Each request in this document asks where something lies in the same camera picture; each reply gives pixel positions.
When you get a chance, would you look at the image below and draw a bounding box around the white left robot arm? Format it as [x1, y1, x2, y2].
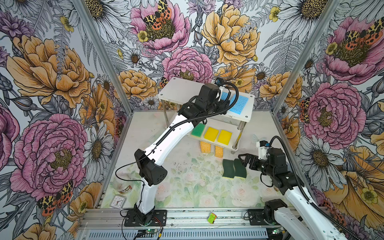
[134, 84, 233, 226]

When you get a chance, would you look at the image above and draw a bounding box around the white two-tier shelf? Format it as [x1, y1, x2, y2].
[158, 77, 256, 151]

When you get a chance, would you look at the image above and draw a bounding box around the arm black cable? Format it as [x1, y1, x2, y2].
[269, 135, 358, 240]
[115, 82, 240, 211]

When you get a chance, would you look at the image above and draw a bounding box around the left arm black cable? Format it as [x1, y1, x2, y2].
[115, 82, 240, 211]

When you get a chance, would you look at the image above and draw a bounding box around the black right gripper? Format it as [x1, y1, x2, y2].
[237, 153, 275, 178]

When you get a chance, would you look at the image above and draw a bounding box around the small white square clock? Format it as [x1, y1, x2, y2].
[110, 195, 127, 209]

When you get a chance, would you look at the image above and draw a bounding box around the dark green scouring sponge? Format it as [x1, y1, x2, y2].
[222, 159, 236, 179]
[234, 159, 247, 179]

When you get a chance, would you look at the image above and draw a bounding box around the blue cellulose sponge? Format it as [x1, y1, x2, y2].
[220, 92, 231, 102]
[230, 96, 249, 115]

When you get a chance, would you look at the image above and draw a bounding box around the yellow sponge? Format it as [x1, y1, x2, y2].
[204, 127, 219, 142]
[218, 130, 232, 146]

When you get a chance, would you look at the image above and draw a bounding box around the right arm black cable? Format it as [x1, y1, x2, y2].
[269, 135, 358, 240]

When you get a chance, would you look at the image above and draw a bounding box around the green orange small block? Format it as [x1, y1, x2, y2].
[207, 213, 217, 224]

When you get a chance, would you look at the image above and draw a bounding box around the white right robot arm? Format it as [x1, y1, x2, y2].
[238, 147, 350, 240]

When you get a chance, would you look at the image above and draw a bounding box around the aluminium front rail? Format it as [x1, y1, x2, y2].
[79, 208, 280, 231]

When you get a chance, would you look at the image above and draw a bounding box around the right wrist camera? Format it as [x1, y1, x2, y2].
[257, 140, 270, 160]

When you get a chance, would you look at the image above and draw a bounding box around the orange cellulose sponge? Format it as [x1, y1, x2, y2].
[215, 146, 224, 158]
[200, 141, 212, 154]

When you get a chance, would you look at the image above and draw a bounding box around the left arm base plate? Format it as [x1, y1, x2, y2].
[123, 209, 168, 227]

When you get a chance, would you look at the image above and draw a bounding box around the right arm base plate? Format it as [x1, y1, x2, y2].
[247, 209, 268, 226]

